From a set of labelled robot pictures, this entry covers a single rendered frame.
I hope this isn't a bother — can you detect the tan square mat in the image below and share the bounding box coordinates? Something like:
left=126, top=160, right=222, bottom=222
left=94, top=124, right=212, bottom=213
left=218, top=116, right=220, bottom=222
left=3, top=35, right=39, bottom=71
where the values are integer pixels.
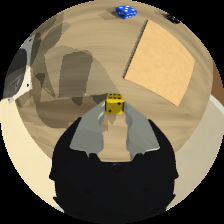
left=124, top=20, right=195, bottom=106

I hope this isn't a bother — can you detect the blue die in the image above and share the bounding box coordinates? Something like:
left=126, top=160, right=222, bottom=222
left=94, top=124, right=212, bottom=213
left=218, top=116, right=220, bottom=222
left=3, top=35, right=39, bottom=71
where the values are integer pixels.
left=115, top=5, right=137, bottom=19

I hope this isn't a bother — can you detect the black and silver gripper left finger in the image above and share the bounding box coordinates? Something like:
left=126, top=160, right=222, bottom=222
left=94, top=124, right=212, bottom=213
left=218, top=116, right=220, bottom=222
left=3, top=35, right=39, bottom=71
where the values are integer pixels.
left=49, top=100, right=106, bottom=181

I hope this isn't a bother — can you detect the black die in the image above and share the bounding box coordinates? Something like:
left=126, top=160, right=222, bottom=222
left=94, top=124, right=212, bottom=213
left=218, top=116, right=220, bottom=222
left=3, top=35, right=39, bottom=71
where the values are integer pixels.
left=166, top=13, right=181, bottom=24

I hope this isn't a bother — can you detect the yellow die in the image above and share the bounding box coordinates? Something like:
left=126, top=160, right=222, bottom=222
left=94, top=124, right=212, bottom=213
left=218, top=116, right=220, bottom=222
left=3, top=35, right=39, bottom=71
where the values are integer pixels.
left=106, top=94, right=123, bottom=114

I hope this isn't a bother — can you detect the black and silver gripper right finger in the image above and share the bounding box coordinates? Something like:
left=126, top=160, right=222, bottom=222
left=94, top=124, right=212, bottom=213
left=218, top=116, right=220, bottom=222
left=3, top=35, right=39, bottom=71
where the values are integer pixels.
left=122, top=101, right=179, bottom=180

